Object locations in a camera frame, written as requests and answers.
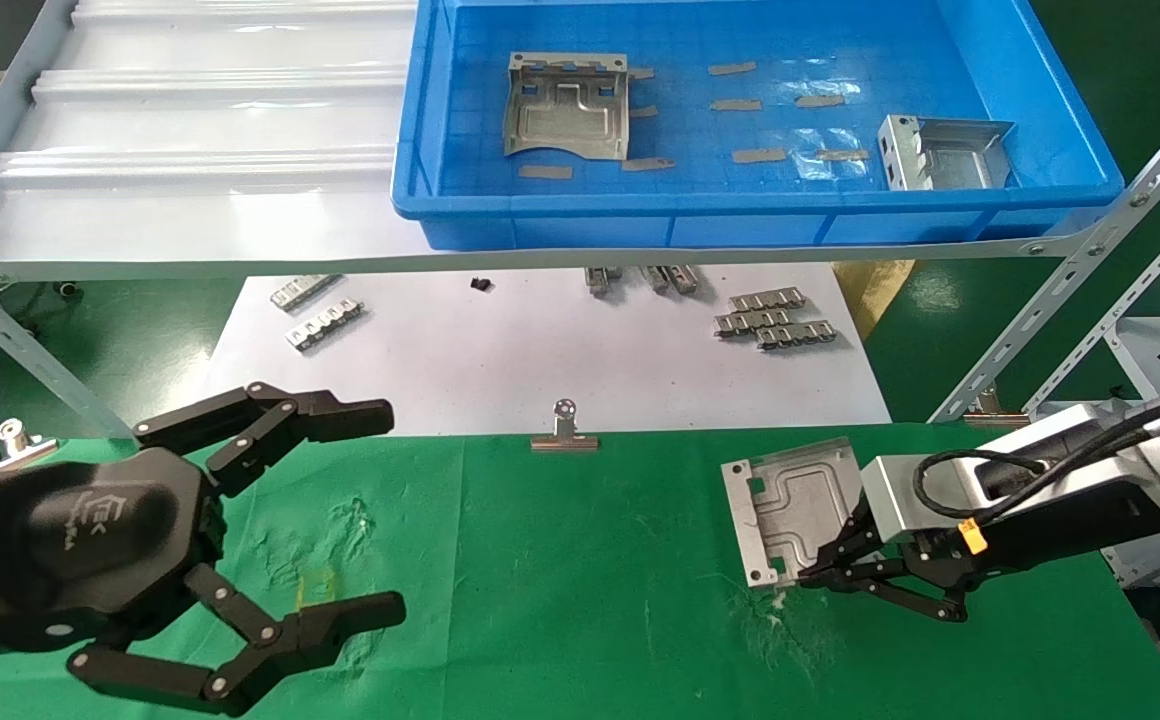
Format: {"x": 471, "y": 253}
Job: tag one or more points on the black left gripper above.
{"x": 70, "y": 540}

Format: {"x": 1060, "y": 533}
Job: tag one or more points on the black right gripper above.
{"x": 1060, "y": 530}

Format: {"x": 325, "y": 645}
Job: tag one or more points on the silver stamped metal plate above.
{"x": 565, "y": 120}
{"x": 790, "y": 500}

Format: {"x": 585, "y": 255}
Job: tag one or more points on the small silver connector strip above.
{"x": 305, "y": 292}
{"x": 767, "y": 299}
{"x": 325, "y": 325}
{"x": 750, "y": 322}
{"x": 685, "y": 280}
{"x": 795, "y": 335}
{"x": 600, "y": 280}
{"x": 656, "y": 279}

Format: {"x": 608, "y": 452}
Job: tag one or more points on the white table sheet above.
{"x": 500, "y": 350}

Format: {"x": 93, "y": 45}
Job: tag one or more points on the brown cardboard piece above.
{"x": 875, "y": 290}

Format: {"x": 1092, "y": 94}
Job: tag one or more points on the green table cloth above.
{"x": 560, "y": 580}

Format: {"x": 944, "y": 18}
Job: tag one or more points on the small caster wheel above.
{"x": 66, "y": 290}

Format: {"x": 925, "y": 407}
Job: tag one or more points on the blue plastic bin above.
{"x": 700, "y": 215}

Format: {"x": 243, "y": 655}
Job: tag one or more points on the white corrugated shelf board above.
{"x": 190, "y": 120}

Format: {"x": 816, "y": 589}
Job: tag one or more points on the clear plastic film bag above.
{"x": 825, "y": 138}

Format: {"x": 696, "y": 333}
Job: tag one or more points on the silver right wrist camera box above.
{"x": 900, "y": 500}

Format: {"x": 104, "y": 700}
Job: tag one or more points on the grey slotted metal rack frame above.
{"x": 190, "y": 270}

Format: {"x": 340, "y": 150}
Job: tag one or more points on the silver folded metal bracket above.
{"x": 950, "y": 160}

